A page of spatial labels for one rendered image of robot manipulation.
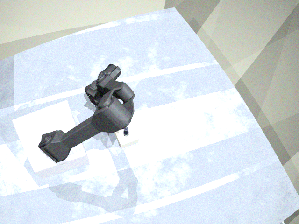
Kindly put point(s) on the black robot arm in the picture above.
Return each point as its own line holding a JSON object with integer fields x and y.
{"x": 110, "y": 116}

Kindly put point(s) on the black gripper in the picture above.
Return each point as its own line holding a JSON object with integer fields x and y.
{"x": 93, "y": 100}

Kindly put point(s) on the black marker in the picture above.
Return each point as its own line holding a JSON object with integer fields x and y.
{"x": 125, "y": 131}

